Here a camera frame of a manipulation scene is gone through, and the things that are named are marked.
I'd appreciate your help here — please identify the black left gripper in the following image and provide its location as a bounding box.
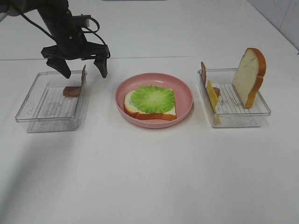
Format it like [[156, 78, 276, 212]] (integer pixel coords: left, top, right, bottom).
[[41, 28, 110, 79]]

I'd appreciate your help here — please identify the bacon strip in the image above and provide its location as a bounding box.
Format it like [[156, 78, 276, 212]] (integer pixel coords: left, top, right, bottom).
[[201, 62, 220, 97], [63, 65, 86, 98]]

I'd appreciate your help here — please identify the green lettuce leaf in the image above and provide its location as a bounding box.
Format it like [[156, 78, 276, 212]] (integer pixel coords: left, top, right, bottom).
[[130, 85, 175, 113]]

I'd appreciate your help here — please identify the bread slice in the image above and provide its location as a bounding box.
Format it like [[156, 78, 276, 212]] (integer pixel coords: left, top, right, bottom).
[[232, 48, 266, 108], [124, 90, 177, 120]]

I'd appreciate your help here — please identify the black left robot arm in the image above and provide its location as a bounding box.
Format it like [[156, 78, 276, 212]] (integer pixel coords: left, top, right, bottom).
[[0, 0, 110, 78]]

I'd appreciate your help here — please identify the left clear plastic container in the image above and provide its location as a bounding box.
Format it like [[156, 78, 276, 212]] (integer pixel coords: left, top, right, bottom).
[[15, 70, 88, 133]]

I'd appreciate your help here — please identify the clear plastic container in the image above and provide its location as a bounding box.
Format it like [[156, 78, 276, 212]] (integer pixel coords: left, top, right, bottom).
[[198, 68, 271, 128], [15, 70, 88, 133]]

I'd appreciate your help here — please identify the pink round plate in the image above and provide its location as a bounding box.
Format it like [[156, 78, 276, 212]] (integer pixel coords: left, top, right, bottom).
[[114, 73, 193, 128]]

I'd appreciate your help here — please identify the yellow cheese slice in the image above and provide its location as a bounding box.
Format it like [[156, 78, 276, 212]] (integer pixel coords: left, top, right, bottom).
[[206, 80, 220, 114]]

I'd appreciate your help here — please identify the right clear plastic container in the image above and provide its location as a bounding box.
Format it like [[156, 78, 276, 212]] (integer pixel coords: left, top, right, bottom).
[[198, 68, 271, 128]]

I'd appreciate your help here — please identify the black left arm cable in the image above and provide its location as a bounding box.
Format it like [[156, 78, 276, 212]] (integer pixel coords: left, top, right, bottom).
[[14, 4, 107, 46]]

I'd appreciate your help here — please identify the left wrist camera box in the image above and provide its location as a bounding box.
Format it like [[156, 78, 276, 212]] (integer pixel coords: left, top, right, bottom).
[[73, 14, 91, 28]]

